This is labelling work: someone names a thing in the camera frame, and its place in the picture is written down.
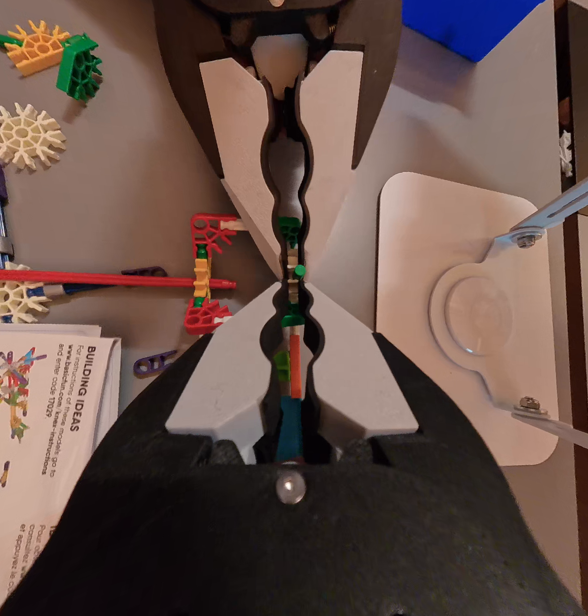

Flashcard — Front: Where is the clear acrylic bracket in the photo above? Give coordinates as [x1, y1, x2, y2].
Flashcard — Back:
[429, 231, 550, 417]

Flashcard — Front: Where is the cream snowflake connector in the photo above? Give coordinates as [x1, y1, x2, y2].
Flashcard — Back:
[0, 102, 67, 170]

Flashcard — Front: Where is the blue plastic bin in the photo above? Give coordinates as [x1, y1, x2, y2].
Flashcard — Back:
[401, 0, 547, 63]

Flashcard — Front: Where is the multicolour toy construction model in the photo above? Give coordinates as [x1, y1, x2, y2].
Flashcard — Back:
[0, 214, 307, 463]

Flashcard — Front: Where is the yellow connector green rod assembly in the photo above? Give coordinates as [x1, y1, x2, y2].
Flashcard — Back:
[0, 19, 73, 77]

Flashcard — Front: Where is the white instruction leaflet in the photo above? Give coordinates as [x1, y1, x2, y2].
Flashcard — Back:
[0, 323, 122, 614]

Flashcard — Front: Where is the purple clip connector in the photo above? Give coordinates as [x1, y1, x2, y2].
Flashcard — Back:
[133, 350, 177, 378]

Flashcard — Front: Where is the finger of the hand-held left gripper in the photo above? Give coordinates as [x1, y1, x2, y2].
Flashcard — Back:
[199, 57, 285, 282]
[295, 47, 365, 283]

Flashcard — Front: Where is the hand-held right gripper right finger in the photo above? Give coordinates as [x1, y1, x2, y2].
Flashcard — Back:
[300, 281, 421, 464]

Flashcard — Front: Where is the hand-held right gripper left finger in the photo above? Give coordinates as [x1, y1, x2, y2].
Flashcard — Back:
[165, 281, 283, 465]

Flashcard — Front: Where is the green fan connector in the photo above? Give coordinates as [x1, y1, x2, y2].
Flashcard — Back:
[56, 34, 103, 103]

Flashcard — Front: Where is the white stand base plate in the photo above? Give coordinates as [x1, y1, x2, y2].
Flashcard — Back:
[375, 172, 559, 466]

